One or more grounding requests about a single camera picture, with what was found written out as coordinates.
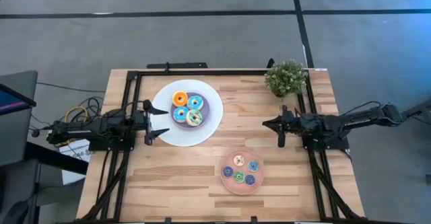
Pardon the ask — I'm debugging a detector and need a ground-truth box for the pink plate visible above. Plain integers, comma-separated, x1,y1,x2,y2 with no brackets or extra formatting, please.
220,149,265,196

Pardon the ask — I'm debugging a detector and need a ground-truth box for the yellow cable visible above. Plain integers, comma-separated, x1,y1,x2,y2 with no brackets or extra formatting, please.
50,106,89,147

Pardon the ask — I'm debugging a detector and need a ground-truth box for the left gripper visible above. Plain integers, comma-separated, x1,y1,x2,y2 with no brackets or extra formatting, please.
132,99,170,147

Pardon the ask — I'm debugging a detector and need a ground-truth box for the small potted green plant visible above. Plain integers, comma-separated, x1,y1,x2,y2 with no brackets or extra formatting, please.
264,59,310,99

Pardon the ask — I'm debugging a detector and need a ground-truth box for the black aluminium table frame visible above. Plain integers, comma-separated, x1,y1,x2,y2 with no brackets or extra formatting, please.
80,69,364,224

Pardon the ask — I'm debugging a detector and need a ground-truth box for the large white-glazed donut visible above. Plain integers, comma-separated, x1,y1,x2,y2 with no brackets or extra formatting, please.
171,89,189,107

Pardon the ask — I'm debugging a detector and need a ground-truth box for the large cream donut dark drizzle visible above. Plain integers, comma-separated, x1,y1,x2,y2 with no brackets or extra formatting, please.
185,109,203,127

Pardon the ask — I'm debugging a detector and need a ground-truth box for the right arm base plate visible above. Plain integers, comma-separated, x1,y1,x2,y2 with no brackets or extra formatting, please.
300,122,351,151

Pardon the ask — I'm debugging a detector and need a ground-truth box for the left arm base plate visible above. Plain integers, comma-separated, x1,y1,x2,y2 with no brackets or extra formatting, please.
88,138,135,152

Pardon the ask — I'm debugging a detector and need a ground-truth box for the grey chair base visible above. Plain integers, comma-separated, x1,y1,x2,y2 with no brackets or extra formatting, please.
402,99,431,120

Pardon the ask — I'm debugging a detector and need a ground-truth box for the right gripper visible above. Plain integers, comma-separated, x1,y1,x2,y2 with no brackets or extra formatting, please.
262,105,306,149

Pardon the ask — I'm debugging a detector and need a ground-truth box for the large blue-iced donut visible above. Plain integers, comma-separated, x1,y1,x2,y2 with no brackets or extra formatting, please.
172,106,190,124
187,94,205,112

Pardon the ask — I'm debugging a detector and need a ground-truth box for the black camera bar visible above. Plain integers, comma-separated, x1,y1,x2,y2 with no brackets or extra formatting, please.
146,61,209,70

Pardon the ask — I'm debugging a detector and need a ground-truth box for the purple plate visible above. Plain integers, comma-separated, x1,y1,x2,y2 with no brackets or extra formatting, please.
170,91,210,130

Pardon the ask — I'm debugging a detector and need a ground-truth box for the dark grey chair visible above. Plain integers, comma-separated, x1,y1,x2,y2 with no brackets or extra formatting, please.
0,159,41,224

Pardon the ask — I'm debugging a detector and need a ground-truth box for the long black floor cable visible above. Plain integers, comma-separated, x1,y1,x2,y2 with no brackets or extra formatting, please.
36,81,107,94

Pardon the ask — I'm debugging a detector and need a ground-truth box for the white cardboard box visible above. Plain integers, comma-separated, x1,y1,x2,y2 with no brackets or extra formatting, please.
59,139,92,186

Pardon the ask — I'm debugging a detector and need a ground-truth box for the dark monitor screen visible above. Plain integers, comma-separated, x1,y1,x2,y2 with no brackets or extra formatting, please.
0,83,37,116

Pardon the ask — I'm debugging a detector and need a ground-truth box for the large white plate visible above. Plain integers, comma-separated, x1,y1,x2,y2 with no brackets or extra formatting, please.
149,79,224,148

